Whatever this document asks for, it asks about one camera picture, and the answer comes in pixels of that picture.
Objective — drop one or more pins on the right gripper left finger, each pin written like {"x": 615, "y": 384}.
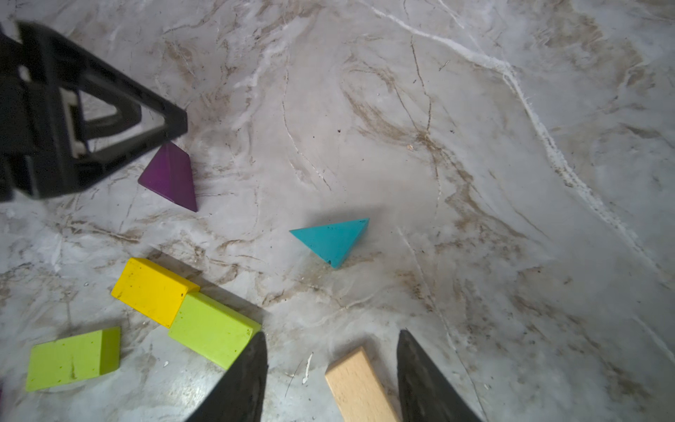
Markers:
{"x": 240, "y": 394}

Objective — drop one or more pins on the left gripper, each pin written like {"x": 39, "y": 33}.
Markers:
{"x": 69, "y": 119}

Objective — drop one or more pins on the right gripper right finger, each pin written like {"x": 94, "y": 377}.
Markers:
{"x": 424, "y": 393}

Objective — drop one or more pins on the natural wood block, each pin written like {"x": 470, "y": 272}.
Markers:
{"x": 357, "y": 390}

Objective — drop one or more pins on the lime green block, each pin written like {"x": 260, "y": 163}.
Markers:
{"x": 74, "y": 359}
{"x": 212, "y": 329}

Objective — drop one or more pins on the purple triangular block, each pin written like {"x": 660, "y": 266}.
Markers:
{"x": 170, "y": 175}

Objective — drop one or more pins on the teal triangular block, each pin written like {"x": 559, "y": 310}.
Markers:
{"x": 332, "y": 242}

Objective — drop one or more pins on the yellow rectangular block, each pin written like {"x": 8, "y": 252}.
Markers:
{"x": 152, "y": 290}

